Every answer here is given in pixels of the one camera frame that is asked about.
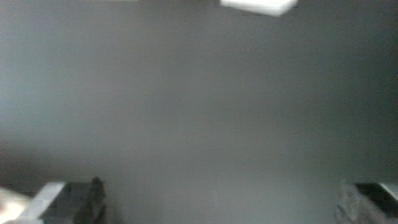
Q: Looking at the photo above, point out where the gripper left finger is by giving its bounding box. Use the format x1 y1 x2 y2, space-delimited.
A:
16 178 107 224

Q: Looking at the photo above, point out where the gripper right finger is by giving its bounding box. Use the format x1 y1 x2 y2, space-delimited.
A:
334 182 398 224

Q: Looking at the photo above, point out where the white table leg with tag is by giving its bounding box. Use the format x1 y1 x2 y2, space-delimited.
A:
220 0 299 16

